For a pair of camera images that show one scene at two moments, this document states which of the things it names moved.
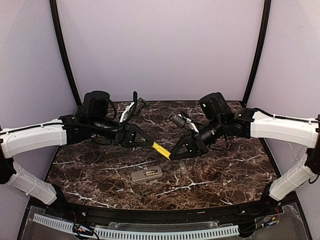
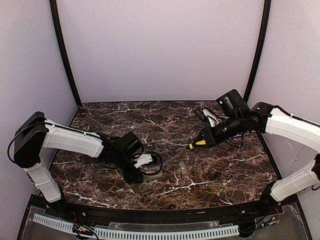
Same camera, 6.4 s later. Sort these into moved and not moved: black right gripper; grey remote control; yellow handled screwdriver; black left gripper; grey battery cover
Moved: yellow handled screwdriver; black left gripper; black right gripper
Not moved: grey battery cover; grey remote control
